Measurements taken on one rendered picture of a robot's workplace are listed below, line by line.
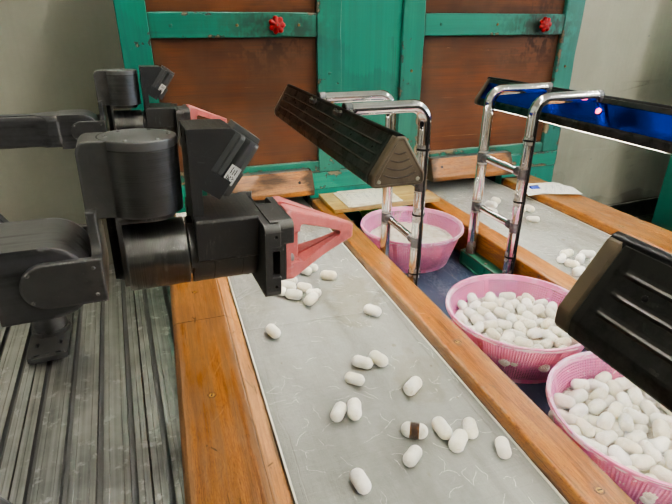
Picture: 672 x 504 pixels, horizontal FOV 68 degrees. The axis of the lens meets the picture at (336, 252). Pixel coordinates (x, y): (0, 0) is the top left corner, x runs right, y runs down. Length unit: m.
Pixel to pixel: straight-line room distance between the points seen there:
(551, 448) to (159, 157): 0.57
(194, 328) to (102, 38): 1.52
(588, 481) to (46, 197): 2.11
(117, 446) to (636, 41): 3.36
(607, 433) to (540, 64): 1.28
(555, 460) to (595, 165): 3.03
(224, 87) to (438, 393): 0.97
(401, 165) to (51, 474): 0.65
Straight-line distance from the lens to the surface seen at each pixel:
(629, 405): 0.87
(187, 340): 0.87
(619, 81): 3.56
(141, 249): 0.41
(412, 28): 1.54
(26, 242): 0.42
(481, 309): 1.00
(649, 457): 0.79
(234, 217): 0.41
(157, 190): 0.40
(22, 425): 0.96
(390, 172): 0.68
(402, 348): 0.87
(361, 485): 0.64
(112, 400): 0.95
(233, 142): 0.40
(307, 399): 0.76
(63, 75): 2.23
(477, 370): 0.80
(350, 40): 1.48
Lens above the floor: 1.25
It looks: 25 degrees down
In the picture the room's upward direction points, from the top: straight up
